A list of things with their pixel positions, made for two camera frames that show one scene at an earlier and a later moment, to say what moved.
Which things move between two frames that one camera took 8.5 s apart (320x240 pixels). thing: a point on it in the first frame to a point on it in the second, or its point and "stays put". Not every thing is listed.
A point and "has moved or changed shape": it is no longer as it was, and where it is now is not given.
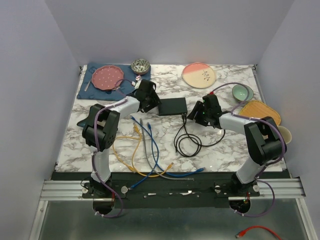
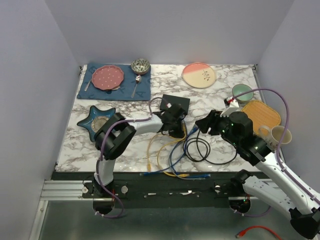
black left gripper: [155, 101] to [179, 134]
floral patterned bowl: [140, 66] stays put
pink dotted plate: [105, 77] stays put
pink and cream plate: [198, 75] stays put
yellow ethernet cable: [137, 130] has moved or changed shape
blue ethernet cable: [158, 151] to [161, 173]
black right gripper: [198, 106] to [214, 116]
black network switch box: [172, 106] has moved or changed shape
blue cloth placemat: [88, 91] stays put
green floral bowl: [240, 92] stays put
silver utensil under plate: [85, 90] stays put
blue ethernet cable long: [161, 167] to [193, 130]
